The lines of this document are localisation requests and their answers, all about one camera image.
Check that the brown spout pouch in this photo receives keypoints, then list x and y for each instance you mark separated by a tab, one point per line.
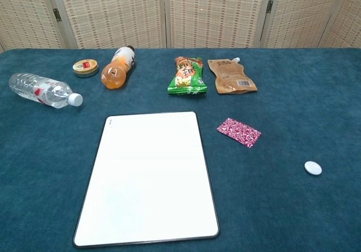
231	77

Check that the orange drink bottle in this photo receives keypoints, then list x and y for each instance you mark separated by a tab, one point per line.
114	75

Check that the round yellow tin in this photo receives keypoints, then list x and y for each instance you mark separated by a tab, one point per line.
86	67

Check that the white magnetic board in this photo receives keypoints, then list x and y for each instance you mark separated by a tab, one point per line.
146	178

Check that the small white round object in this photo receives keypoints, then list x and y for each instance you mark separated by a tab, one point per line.
313	168

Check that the clear plastic water bottle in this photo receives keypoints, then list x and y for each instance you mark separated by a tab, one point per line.
42	90

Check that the green snack packet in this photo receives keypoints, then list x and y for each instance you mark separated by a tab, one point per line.
186	77

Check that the teal table cloth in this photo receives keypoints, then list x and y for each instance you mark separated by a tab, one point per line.
42	150

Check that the woven folding screen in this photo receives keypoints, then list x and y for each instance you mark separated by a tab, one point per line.
112	9

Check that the dark metal screen hinge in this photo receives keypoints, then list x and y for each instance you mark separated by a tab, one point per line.
270	6
57	14

